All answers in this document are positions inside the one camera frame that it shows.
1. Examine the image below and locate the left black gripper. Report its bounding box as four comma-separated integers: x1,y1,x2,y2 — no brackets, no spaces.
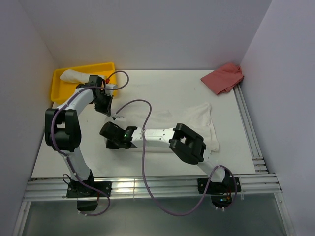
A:
93,92,114,117

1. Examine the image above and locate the white printed t-shirt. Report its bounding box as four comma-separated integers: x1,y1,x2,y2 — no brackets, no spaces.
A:
105,102,220,152

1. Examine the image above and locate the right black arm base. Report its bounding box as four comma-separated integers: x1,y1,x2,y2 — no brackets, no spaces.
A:
197,175,242,210

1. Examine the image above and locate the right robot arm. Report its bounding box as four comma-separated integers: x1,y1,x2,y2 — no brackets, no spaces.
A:
99,121,230,192

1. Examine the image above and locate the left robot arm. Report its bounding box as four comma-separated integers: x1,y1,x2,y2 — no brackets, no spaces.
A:
45,75,118,196

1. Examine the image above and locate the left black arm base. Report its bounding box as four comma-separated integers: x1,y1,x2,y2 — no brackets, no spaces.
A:
62,171,112,212

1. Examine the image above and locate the rolled white t-shirt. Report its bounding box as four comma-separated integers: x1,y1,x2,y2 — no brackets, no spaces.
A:
60,69,90,84

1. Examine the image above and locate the yellow plastic tray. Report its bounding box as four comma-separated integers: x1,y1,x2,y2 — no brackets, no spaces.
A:
51,62,116,105

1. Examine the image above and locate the pink folded t-shirt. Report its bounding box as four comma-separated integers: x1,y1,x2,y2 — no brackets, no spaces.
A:
200,62,244,95

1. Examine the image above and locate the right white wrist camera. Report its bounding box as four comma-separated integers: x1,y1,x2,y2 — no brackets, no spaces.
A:
112,115,127,129

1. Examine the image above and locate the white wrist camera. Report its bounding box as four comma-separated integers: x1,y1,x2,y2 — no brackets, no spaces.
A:
104,83,118,92
112,115,127,129

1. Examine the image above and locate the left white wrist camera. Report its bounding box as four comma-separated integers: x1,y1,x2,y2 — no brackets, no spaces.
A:
104,83,118,92

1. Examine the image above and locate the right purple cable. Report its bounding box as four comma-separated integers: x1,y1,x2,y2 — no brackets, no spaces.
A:
114,99,238,217

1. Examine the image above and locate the aluminium right side rail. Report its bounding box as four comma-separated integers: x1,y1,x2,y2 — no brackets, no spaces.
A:
233,85,269,174

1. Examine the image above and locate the aluminium front rail frame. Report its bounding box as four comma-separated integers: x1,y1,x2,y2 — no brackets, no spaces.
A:
13,173,296,236

